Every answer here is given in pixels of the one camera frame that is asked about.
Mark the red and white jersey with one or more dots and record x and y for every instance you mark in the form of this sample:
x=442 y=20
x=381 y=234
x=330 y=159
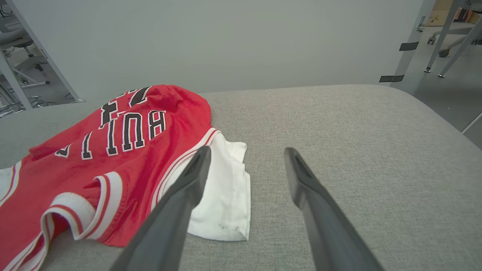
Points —
x=113 y=169

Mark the light grey partition panel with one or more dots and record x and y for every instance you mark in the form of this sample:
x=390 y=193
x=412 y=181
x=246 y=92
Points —
x=226 y=45

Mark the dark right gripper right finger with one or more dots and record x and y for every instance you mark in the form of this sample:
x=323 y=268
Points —
x=324 y=226

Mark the grey partition post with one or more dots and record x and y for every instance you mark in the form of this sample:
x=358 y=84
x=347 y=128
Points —
x=49 y=64
x=410 y=56

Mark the black tape strip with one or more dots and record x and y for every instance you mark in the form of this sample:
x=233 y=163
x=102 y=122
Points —
x=409 y=46
x=391 y=78

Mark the grey table legs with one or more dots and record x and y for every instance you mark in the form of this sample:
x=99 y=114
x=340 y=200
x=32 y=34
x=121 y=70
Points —
x=446 y=34

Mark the grey office chair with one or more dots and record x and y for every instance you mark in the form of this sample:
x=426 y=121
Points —
x=19 y=41

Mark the cardboard box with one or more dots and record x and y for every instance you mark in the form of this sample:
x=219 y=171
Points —
x=438 y=15

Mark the wheeled chair base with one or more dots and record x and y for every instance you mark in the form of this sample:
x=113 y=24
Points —
x=446 y=49

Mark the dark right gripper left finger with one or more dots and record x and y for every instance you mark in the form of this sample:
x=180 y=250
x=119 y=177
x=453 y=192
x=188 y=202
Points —
x=169 y=226

